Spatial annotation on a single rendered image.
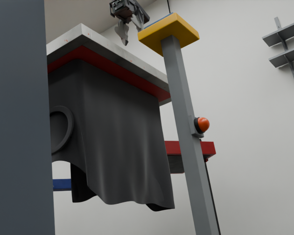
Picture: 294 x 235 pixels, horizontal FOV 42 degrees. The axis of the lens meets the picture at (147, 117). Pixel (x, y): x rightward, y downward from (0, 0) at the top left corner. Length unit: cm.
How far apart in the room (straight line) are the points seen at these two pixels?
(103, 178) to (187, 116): 31
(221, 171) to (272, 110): 64
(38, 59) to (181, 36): 43
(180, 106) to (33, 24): 41
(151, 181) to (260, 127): 201
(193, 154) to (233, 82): 250
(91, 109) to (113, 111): 10
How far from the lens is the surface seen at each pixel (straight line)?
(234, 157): 325
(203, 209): 92
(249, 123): 326
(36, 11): 94
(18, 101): 75
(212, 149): 262
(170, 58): 107
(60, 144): 112
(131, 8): 140
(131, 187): 118
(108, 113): 119
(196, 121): 96
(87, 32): 112
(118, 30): 138
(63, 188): 235
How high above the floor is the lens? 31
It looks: 23 degrees up
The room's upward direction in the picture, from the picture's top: 9 degrees counter-clockwise
